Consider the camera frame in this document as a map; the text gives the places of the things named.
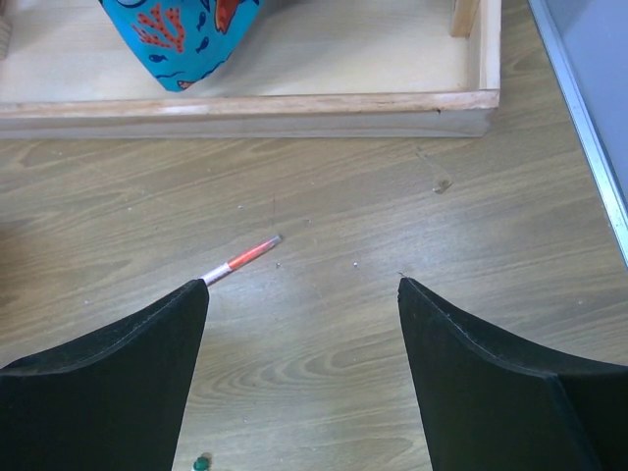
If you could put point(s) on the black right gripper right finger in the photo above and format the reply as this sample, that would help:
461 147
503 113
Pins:
490 400

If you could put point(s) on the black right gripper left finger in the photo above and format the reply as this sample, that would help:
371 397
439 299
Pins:
112 399

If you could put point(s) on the green cap white marker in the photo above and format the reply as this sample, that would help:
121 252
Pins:
203 462

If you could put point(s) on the orange transparent pen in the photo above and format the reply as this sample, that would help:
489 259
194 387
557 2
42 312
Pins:
236 263

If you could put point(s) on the blue fish pattern garment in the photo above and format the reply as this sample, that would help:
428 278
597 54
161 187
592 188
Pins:
181 42

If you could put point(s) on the wooden clothes rack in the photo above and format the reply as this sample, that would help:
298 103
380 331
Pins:
304 69

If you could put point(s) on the aluminium frame rail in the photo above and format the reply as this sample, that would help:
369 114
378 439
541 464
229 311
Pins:
586 42

